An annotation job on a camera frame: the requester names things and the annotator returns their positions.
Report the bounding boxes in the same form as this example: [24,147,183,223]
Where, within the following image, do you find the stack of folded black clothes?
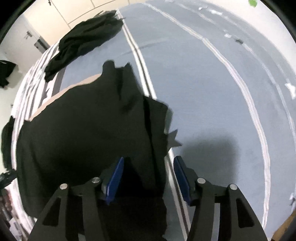
[1,116,17,188]

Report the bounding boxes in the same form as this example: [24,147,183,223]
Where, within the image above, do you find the striped star print bed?
[0,0,296,241]

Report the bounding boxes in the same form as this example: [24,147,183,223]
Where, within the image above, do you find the white room door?
[14,13,48,55]

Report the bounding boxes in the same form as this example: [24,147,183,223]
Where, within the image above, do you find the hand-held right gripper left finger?
[30,157,125,241]

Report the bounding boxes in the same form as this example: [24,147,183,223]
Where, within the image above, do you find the cream four-door wardrobe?
[22,0,122,45]

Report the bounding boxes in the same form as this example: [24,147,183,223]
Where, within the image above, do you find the black jacket with white stripes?
[0,60,17,89]

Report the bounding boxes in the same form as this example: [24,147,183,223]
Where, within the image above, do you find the grey upright suitcase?
[34,37,51,52]

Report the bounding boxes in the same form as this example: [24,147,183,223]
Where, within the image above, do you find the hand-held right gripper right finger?
[173,156,269,241]

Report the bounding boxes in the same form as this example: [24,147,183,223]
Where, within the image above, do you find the white headboard with green apples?
[208,0,296,54]

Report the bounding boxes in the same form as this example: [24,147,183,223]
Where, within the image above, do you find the black garment with beige lining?
[16,60,184,241]

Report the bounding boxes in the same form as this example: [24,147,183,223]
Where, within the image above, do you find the pile of black clothes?
[44,10,125,82]

